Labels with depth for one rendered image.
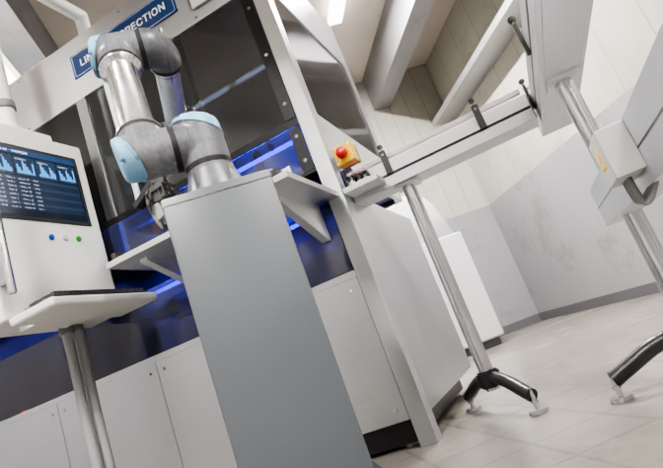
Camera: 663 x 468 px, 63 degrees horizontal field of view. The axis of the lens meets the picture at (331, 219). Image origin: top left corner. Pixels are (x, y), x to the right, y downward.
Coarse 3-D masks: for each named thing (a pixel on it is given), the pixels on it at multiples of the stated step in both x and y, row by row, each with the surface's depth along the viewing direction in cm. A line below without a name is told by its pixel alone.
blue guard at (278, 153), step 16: (272, 144) 201; (288, 144) 198; (240, 160) 206; (256, 160) 203; (272, 160) 200; (288, 160) 198; (128, 224) 223; (144, 224) 220; (112, 240) 226; (128, 240) 222; (144, 240) 219
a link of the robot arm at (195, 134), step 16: (192, 112) 131; (176, 128) 130; (192, 128) 130; (208, 128) 131; (176, 144) 128; (192, 144) 129; (208, 144) 129; (224, 144) 133; (176, 160) 129; (192, 160) 128
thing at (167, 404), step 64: (384, 256) 202; (448, 320) 258; (128, 384) 214; (192, 384) 203; (384, 384) 175; (448, 384) 207; (0, 448) 237; (64, 448) 224; (128, 448) 211; (192, 448) 200
